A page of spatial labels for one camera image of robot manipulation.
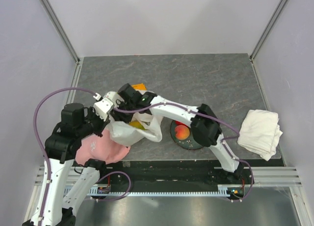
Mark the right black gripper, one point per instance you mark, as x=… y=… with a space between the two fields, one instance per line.
x=119 y=116

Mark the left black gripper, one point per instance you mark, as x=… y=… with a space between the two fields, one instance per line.
x=102 y=124

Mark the fake yellow green mango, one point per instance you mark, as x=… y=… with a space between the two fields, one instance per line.
x=136 y=124

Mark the white plastic bag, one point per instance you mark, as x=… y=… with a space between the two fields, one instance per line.
x=127 y=135

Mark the fake red bell pepper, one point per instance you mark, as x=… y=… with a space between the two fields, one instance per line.
x=179 y=123

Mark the fake peach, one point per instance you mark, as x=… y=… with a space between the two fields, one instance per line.
x=182 y=132

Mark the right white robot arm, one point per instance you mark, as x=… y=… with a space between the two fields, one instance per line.
x=203 y=123

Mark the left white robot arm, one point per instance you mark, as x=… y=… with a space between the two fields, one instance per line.
x=55 y=208

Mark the orange cloth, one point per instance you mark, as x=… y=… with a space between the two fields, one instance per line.
x=139 y=87

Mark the pink cap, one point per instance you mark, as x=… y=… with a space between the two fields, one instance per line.
x=101 y=148

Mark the blue ceramic plate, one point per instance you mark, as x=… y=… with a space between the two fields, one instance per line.
x=188 y=144

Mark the white folded towel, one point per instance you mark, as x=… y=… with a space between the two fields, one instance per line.
x=260 y=133

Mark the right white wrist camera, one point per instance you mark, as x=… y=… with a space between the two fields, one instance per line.
x=114 y=97

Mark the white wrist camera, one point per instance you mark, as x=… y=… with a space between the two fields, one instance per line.
x=103 y=106
x=114 y=97

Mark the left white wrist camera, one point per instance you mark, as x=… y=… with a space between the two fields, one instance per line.
x=103 y=106

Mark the slotted cable duct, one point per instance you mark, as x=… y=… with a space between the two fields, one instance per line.
x=221 y=192

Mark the left aluminium frame post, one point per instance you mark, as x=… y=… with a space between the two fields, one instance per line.
x=59 y=28

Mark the aluminium frame post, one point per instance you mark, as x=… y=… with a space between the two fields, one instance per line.
x=268 y=28
x=59 y=28

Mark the right aluminium frame post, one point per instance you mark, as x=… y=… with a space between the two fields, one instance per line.
x=268 y=28

